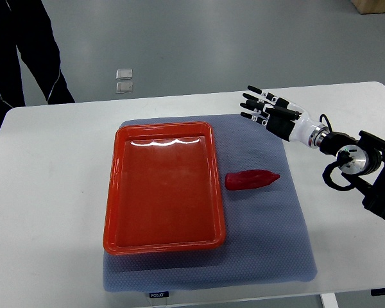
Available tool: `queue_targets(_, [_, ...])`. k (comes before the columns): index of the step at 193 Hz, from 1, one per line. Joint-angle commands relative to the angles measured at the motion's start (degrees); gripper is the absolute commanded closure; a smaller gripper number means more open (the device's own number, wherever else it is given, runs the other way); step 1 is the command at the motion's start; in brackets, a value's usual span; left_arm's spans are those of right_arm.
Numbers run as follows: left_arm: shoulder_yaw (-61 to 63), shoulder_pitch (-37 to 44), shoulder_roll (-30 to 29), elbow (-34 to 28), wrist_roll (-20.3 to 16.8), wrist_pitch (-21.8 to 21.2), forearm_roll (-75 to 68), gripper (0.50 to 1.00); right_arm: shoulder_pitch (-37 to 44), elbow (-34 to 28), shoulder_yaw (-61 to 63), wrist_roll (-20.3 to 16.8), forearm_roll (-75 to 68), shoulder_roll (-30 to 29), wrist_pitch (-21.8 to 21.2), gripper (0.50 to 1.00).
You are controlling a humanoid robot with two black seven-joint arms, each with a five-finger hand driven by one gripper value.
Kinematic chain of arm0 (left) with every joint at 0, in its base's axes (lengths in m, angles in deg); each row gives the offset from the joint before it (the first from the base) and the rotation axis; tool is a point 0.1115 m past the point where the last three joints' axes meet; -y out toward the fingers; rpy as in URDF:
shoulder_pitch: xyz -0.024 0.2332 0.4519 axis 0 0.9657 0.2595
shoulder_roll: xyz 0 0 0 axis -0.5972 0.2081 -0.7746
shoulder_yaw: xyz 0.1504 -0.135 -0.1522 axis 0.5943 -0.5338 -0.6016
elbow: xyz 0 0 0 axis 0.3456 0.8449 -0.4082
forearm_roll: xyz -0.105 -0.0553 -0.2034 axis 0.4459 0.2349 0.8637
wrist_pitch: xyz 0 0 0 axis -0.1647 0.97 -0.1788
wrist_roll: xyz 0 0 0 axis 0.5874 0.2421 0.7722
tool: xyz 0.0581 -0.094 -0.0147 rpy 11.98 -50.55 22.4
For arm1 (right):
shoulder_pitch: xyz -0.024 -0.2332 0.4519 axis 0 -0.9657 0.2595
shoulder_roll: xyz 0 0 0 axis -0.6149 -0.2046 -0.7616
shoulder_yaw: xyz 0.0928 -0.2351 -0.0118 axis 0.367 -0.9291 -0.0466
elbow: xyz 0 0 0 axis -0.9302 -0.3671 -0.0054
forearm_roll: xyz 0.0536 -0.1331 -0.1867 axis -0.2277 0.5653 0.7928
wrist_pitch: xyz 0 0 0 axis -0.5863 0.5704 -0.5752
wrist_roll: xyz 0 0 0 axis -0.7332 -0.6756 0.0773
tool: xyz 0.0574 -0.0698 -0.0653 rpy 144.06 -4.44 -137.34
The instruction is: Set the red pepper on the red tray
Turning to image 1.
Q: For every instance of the blue-grey mesh mat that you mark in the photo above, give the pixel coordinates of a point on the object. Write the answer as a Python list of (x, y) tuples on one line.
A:
[(266, 235)]

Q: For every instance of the black table label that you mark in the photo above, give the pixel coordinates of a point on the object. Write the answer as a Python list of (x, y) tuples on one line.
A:
[(160, 294)]

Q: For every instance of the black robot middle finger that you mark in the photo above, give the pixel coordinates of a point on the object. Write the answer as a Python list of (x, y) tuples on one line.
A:
[(253, 100)]

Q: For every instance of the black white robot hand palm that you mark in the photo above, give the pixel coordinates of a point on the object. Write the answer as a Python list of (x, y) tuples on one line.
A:
[(304, 130)]

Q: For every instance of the red plastic tray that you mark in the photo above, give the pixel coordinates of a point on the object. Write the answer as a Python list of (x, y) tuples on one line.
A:
[(164, 193)]

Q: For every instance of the lower floor socket plate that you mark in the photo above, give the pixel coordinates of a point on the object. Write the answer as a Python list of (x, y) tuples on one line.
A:
[(123, 87)]

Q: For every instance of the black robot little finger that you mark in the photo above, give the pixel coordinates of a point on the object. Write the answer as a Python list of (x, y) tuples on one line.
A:
[(261, 119)]

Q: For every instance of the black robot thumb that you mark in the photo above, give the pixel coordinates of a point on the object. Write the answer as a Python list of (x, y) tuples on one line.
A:
[(283, 113)]

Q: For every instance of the person in black clothes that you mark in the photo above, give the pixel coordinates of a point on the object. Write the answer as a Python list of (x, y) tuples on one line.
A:
[(26, 36)]

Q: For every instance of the black table control panel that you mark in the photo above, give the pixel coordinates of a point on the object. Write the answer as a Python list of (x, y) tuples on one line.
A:
[(378, 292)]

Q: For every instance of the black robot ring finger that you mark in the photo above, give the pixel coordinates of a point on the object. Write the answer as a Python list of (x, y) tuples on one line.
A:
[(253, 106)]

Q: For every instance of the wooden box corner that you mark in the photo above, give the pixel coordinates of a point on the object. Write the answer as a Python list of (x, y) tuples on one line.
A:
[(369, 6)]

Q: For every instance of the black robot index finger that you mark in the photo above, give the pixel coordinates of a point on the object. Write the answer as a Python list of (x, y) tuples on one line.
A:
[(262, 94)]

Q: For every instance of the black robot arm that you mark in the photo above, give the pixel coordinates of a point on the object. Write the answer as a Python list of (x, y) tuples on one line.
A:
[(359, 164)]

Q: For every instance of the white table leg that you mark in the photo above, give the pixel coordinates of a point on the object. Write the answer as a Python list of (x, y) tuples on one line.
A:
[(328, 300)]

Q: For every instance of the upper floor socket plate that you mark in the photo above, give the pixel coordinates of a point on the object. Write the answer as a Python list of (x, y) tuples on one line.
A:
[(124, 74)]

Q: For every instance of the red pepper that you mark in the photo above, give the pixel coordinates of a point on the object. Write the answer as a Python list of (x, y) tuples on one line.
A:
[(250, 179)]

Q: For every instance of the floor socket plate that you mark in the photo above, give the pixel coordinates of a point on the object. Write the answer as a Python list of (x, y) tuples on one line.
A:
[(123, 87), (124, 74)]

